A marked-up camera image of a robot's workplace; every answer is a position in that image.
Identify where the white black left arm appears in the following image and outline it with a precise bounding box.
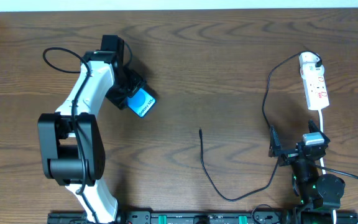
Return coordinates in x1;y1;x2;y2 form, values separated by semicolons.
37;35;156;223

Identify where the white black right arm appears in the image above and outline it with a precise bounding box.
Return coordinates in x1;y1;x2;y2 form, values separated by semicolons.
268;120;345;223

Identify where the blue screen smartphone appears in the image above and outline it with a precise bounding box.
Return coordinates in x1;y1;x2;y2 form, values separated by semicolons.
127;85;157;118

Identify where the white power strip cord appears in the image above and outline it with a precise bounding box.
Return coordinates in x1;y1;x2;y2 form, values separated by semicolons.
317;108;337;224

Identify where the white power strip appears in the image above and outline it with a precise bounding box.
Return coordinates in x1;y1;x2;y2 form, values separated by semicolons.
299;52;329;111

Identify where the black charger cable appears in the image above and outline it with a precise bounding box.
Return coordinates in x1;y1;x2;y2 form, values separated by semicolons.
198;50;323;202

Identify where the white charger plug adapter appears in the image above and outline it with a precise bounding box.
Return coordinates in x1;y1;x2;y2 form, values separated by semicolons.
300;63;325;80

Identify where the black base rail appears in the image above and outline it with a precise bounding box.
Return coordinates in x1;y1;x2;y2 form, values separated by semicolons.
46;210;358;224

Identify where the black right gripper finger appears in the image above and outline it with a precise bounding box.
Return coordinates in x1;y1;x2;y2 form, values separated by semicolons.
308;119;324;137
268;126;281;156

